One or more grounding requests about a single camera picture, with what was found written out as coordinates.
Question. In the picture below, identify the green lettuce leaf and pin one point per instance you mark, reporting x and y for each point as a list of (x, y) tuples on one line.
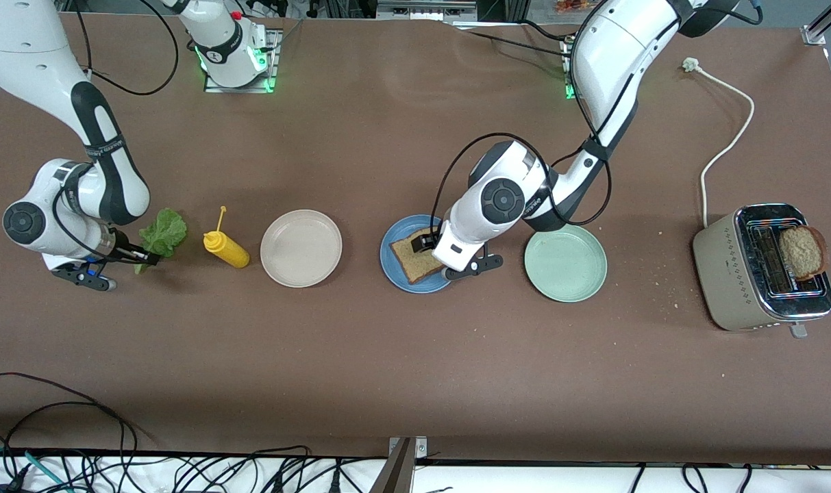
[(165, 233)]

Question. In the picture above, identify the light green round plate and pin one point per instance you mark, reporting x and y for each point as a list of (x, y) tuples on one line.
[(565, 267)]

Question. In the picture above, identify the beige chrome toaster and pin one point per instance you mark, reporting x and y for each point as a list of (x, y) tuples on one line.
[(727, 274)]

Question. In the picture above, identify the yellow squeeze bottle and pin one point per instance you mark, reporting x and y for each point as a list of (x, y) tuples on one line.
[(227, 250)]

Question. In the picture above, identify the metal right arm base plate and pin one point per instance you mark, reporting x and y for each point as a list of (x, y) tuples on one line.
[(275, 61)]

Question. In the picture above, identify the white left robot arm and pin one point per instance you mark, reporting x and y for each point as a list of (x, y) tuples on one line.
[(614, 55)]

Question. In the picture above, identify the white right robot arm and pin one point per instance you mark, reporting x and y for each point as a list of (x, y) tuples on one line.
[(18, 41)]

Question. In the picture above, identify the brown bread slice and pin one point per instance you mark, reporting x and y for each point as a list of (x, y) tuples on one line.
[(802, 252), (412, 260)]

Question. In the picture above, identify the metal clamp bracket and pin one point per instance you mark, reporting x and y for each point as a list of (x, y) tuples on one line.
[(401, 472)]

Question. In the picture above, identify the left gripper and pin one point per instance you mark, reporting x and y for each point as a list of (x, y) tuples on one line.
[(429, 241)]

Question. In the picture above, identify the orange packet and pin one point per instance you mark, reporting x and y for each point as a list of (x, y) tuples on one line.
[(569, 6)]

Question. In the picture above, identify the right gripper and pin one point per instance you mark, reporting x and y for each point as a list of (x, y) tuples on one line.
[(122, 246)]

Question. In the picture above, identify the beige round plate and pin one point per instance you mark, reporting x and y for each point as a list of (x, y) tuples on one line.
[(301, 248)]

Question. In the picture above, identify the blue round plate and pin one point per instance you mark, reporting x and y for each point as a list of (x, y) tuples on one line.
[(394, 246)]

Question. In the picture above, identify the grey metal rail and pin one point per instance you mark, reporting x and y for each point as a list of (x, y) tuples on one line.
[(425, 9)]

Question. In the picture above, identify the aluminium frame profile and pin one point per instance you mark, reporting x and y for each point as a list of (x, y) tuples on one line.
[(826, 20)]

